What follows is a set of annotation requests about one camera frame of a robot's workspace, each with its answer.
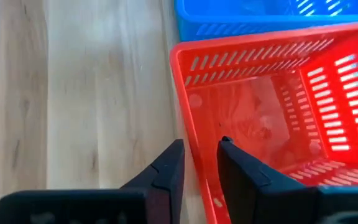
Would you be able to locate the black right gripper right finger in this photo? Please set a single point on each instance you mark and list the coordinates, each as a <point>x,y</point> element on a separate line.
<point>244,186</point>

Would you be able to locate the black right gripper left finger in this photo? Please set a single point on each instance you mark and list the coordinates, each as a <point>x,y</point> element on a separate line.
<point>160,186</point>

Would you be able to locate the red slotted plastic basket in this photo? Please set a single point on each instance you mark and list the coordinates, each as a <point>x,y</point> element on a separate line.
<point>244,118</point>

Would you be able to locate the blue slotted plastic basket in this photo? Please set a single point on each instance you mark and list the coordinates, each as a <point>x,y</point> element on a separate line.
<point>228,18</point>

